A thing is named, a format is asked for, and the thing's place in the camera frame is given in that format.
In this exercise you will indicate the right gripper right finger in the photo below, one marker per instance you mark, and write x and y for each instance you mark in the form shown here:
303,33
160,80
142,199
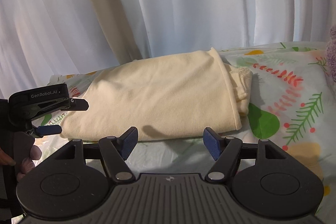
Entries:
226,154

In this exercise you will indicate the left hand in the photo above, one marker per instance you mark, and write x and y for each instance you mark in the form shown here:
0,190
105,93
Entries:
26,165

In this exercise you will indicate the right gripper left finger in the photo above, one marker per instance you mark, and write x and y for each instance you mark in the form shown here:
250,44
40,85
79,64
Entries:
115,151

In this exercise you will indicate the white sheer curtain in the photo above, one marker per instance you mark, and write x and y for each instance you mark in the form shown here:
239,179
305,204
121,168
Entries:
41,38

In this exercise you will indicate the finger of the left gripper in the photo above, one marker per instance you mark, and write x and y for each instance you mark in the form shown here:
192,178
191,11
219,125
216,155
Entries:
78,105
41,131

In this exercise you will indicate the cream knit sweater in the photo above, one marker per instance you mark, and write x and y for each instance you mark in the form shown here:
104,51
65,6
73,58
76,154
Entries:
167,97

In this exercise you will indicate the purple plush teddy bear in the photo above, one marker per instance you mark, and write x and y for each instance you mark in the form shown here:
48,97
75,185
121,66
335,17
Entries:
331,52

